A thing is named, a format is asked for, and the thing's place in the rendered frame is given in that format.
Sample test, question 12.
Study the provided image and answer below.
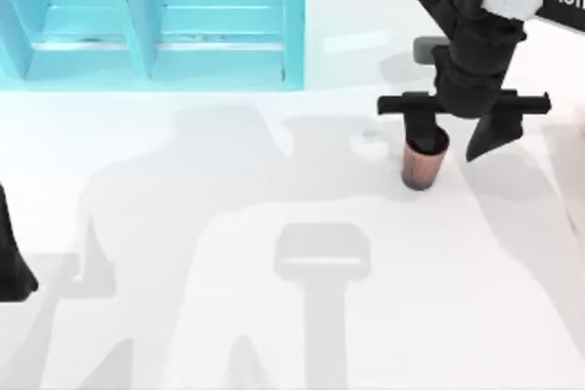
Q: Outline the copper brown cup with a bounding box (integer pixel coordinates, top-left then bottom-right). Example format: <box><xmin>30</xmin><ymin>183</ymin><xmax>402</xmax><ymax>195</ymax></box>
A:
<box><xmin>400</xmin><ymin>126</ymin><xmax>451</xmax><ymax>192</ymax></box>

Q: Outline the pale grey rounded box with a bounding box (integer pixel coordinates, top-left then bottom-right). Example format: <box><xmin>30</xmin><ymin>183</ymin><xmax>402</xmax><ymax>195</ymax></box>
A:
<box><xmin>412</xmin><ymin>36</ymin><xmax>452</xmax><ymax>65</ymax></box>

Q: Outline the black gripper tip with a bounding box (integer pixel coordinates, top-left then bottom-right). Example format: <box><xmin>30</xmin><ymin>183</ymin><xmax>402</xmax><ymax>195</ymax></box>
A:
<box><xmin>0</xmin><ymin>184</ymin><xmax>40</xmax><ymax>304</ymax></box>

